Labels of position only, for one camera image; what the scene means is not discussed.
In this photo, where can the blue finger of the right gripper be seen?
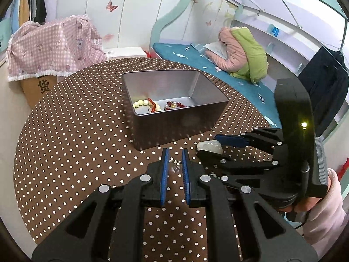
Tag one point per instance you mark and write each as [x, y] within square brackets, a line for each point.
[214, 160]
[232, 140]

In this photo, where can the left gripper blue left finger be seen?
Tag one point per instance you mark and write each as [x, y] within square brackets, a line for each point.
[163, 175]

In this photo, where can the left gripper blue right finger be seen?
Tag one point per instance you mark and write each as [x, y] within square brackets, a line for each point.
[186, 177]

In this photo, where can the red cord knot charm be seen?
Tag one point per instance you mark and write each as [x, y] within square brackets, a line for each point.
[153, 106]

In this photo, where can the pink sleeve right forearm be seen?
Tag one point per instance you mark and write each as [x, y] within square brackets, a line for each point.
[327, 219]

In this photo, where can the person's right hand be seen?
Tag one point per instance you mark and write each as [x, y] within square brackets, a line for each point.
[306, 204]

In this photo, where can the teal bed mattress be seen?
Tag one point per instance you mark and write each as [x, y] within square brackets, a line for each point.
[194, 55]

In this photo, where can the grey metal tin box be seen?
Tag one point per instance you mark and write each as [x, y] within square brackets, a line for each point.
[190, 104]

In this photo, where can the pink and green quilt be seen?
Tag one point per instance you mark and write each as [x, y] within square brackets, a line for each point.
[246, 58]

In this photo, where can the brown polka dot tablecloth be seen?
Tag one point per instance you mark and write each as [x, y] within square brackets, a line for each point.
[76, 139]

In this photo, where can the white pillow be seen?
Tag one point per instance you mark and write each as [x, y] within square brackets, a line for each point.
[217, 48]

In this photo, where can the dark hanging garment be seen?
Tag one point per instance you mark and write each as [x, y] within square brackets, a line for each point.
[325, 78]

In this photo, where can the blue box on shelf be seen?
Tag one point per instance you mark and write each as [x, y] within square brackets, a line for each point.
[275, 31]

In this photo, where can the white flat box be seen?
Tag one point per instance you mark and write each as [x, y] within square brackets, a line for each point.
[124, 52]

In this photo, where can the cardboard box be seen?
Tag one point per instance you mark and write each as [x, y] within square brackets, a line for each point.
[35, 88]

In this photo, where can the pink checked cloth cover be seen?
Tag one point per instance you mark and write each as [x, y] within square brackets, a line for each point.
[58, 48]

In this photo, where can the hanging clothes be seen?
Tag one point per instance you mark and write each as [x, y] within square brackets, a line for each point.
[21, 11]

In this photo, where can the pink butterfly wall sticker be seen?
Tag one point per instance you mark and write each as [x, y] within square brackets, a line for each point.
[110, 7]

